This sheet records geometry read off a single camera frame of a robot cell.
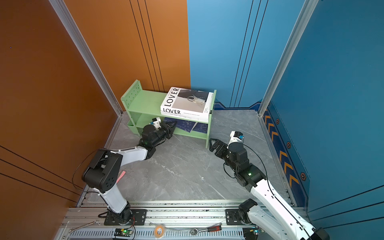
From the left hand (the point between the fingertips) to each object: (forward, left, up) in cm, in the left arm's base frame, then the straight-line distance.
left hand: (179, 120), depth 85 cm
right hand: (-16, -19, +1) cm, 24 cm away
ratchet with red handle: (-50, -10, -21) cm, 55 cm away
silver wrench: (-50, +48, -23) cm, 74 cm away
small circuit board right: (-51, -37, -24) cm, 67 cm away
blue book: (-1, -2, -2) cm, 3 cm away
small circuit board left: (-51, +25, -24) cm, 62 cm away
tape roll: (-51, +8, -23) cm, 57 cm away
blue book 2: (+1, -13, -7) cm, 15 cm away
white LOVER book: (+5, -3, +11) cm, 12 cm away
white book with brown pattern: (-6, -13, +9) cm, 17 cm away
